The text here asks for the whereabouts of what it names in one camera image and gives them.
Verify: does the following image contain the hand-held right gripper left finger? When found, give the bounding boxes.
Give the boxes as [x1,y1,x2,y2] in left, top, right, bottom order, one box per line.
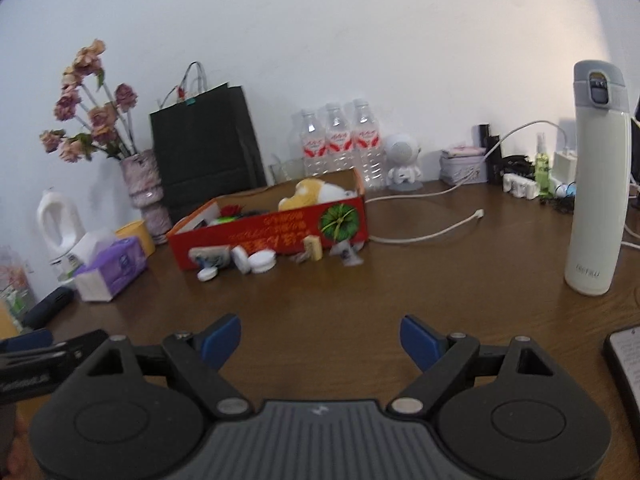
[89,313,253,419]

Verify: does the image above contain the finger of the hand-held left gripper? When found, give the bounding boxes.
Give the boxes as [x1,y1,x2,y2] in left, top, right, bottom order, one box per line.
[0,329,55,354]
[0,330,110,362]

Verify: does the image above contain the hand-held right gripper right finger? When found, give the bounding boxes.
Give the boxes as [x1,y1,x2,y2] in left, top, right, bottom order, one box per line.
[390,314,556,419]

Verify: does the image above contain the small clear plastic item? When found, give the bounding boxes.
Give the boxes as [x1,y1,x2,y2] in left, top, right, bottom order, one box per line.
[330,241,366,267]

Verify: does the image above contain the red orange cardboard box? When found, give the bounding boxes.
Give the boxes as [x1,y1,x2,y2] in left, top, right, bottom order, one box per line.
[166,167,371,272]

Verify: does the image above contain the yellow white plush toy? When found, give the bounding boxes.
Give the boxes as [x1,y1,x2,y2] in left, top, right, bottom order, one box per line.
[278,177,358,212]

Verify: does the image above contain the floral printed container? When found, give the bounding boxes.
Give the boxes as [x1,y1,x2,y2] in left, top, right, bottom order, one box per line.
[0,245,38,326]

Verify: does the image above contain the yellow round container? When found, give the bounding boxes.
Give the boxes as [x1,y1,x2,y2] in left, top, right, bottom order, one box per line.
[115,220,156,257]

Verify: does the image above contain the purple tissue pack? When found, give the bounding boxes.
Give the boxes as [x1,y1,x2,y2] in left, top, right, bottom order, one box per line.
[74,227,149,303]

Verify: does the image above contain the white detergent bottle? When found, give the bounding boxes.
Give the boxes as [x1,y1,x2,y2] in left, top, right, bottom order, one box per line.
[36,187,87,281]

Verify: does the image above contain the mottled pink white vase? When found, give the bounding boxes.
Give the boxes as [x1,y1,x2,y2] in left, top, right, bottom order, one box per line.
[119,149,173,246]

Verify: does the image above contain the clear glass cup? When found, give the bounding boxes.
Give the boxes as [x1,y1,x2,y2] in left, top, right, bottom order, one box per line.
[270,157,306,186]

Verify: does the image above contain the small printed tin box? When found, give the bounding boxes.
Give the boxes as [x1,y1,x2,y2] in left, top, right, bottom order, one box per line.
[440,145,488,186]

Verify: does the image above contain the black paper bag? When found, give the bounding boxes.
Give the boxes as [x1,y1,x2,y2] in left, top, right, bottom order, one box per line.
[150,61,267,223]

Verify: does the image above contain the white power strip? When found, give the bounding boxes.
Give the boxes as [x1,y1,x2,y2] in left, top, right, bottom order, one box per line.
[502,172,541,198]

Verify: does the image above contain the white astronaut figure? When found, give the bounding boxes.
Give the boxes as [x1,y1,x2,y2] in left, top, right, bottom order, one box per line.
[386,132,423,193]

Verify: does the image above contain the black rectangular device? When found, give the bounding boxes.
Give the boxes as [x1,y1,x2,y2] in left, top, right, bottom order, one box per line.
[477,123,502,186]

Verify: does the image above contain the black flat device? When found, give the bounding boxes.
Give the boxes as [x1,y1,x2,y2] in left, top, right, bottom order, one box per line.
[602,324,640,421]

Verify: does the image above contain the green spray bottle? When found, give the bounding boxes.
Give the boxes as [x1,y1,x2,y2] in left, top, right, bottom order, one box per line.
[534,132,551,196]

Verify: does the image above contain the dried pink flowers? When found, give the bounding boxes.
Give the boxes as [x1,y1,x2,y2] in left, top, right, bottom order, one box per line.
[40,38,138,163]

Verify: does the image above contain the white charger block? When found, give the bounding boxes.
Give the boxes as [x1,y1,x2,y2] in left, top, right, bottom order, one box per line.
[552,147,578,186]

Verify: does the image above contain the white thermos bottle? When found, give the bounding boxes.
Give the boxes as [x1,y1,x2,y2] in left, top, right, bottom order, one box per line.
[564,60,632,297]

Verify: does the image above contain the tangled black thin cable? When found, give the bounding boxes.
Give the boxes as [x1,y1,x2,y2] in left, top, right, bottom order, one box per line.
[540,192,576,212]

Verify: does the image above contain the white charger cable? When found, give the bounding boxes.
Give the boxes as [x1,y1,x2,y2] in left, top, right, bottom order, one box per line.
[367,120,571,204]

